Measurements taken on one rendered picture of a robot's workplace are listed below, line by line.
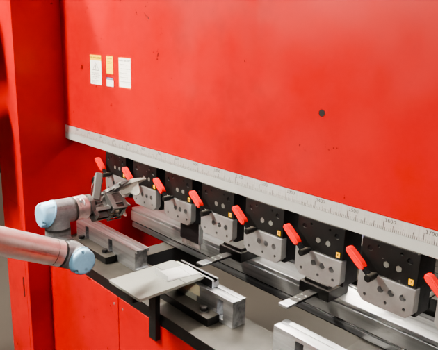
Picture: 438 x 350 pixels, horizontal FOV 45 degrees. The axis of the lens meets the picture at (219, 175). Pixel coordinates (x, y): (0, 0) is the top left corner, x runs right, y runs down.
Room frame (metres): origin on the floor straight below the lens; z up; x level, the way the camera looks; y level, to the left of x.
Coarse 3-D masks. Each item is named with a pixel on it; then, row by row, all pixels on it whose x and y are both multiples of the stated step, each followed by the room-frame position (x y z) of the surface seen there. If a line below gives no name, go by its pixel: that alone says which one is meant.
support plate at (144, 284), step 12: (168, 264) 1.77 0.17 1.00; (120, 276) 1.66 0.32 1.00; (132, 276) 1.66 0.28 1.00; (144, 276) 1.66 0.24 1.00; (156, 276) 1.66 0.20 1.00; (192, 276) 1.67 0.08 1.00; (120, 288) 1.58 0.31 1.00; (132, 288) 1.57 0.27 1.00; (144, 288) 1.57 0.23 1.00; (156, 288) 1.58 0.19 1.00; (168, 288) 1.58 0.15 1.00; (144, 300) 1.51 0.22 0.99
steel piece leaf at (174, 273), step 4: (156, 268) 1.68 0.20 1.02; (172, 268) 1.73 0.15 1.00; (176, 268) 1.73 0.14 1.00; (180, 268) 1.73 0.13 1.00; (156, 272) 1.68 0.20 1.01; (160, 272) 1.66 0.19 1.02; (164, 272) 1.70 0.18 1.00; (168, 272) 1.70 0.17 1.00; (172, 272) 1.70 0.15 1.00; (176, 272) 1.70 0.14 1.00; (180, 272) 1.70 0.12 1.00; (184, 272) 1.70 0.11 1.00; (160, 276) 1.66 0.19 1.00; (164, 276) 1.64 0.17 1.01; (168, 276) 1.66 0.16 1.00; (172, 276) 1.66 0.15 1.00; (176, 276) 1.66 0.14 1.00; (180, 276) 1.67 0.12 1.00; (184, 276) 1.67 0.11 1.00; (168, 280) 1.64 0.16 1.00; (172, 280) 1.64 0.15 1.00
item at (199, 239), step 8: (184, 224) 1.77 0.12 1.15; (192, 224) 1.74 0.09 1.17; (200, 224) 1.72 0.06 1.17; (184, 232) 1.77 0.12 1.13; (192, 232) 1.74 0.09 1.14; (200, 232) 1.72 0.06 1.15; (184, 240) 1.78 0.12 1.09; (192, 240) 1.74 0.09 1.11; (200, 240) 1.72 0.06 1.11; (200, 248) 1.72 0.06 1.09
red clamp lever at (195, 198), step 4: (192, 192) 1.63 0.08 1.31; (196, 192) 1.64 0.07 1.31; (192, 196) 1.63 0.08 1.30; (196, 196) 1.63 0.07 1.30; (196, 200) 1.62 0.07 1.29; (200, 200) 1.62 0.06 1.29; (196, 204) 1.61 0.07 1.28; (200, 204) 1.61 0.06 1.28; (200, 208) 1.60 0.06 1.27; (200, 212) 1.59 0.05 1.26; (204, 212) 1.59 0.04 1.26; (208, 212) 1.60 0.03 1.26
